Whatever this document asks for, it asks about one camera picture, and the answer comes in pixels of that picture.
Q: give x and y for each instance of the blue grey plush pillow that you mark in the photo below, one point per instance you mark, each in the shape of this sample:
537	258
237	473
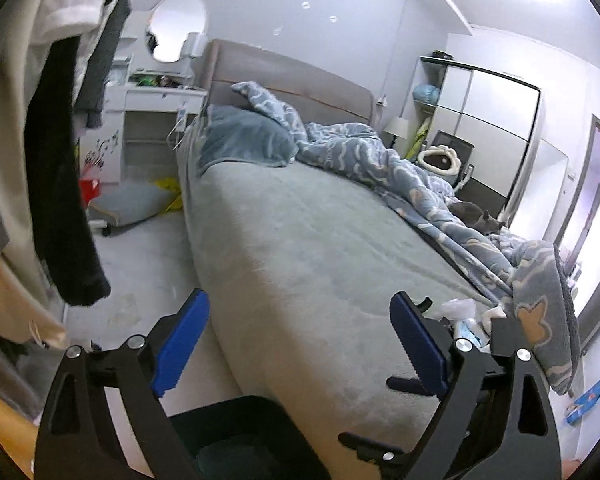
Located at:
245	135

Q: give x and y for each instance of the red box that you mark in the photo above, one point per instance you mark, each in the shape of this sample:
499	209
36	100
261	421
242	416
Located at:
90	192

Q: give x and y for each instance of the person's right forearm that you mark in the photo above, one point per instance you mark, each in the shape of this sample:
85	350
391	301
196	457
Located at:
571	471

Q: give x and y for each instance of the grey knit hanging garment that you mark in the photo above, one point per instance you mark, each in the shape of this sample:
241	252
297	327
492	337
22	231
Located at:
100	75

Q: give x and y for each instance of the black chair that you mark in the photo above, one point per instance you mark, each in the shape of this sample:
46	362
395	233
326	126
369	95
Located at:
460	145

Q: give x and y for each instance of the colourful toiletries clutter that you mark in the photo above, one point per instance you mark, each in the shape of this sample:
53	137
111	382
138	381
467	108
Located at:
155	81

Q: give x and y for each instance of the white tissue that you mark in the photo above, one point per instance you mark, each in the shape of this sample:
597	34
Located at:
492	316

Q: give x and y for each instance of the oval wall mirror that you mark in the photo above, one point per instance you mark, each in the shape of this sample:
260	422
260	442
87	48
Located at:
180	25

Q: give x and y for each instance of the black curved plastic piece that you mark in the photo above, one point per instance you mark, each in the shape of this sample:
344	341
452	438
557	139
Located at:
424	303

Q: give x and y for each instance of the grey door frame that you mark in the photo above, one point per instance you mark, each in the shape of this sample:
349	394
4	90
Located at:
592	240

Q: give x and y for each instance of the blue snack packet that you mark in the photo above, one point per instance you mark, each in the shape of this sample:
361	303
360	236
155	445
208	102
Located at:
587	400

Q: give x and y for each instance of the white panel door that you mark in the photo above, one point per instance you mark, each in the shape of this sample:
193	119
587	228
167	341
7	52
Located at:
540	185

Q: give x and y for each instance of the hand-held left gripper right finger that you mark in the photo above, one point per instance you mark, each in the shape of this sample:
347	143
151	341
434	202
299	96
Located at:
420	345

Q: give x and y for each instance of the grey cushioned rolling stool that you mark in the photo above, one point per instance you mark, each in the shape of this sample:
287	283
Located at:
127	202

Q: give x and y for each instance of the black trash bin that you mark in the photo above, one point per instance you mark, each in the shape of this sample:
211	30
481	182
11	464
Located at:
250	435

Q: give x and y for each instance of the beige hanging garment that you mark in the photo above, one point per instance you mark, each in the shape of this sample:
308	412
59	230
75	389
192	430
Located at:
10	125

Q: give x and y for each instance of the dark items atop wardrobe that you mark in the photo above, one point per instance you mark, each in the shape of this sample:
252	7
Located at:
441	55

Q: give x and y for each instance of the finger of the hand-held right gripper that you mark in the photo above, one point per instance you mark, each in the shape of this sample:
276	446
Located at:
380	452
404	385

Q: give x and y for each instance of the grey bed with padded headboard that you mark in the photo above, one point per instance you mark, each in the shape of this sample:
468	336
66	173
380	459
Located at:
305	235

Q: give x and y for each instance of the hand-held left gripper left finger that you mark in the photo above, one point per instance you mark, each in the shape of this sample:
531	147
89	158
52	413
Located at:
180	345

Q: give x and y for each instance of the yellow plastic bag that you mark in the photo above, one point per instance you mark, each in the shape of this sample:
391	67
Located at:
170	190

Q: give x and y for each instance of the white wardrobe with black trim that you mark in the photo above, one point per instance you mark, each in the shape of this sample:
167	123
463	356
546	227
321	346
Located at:
495	125

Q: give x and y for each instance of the yellow green bag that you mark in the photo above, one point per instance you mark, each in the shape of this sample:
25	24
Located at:
419	137

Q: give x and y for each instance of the grey cat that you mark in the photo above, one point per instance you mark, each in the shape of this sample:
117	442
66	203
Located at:
472	212

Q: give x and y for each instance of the white vanity desk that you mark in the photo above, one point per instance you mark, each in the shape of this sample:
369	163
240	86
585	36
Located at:
145	125

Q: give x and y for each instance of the white wall lamp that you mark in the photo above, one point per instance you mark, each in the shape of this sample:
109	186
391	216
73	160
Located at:
194	45

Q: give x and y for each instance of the white wall socket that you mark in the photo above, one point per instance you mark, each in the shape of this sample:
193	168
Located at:
382	101

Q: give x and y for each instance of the blue cloud patterned blanket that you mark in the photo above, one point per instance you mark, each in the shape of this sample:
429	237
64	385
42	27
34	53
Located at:
360	155

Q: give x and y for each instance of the white open shelf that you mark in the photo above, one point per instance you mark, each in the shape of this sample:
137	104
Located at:
425	70

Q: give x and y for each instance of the light blue round pillow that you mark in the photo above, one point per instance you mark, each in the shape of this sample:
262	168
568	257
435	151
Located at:
426	95

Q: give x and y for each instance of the white table lamp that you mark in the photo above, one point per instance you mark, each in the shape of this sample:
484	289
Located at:
396	127

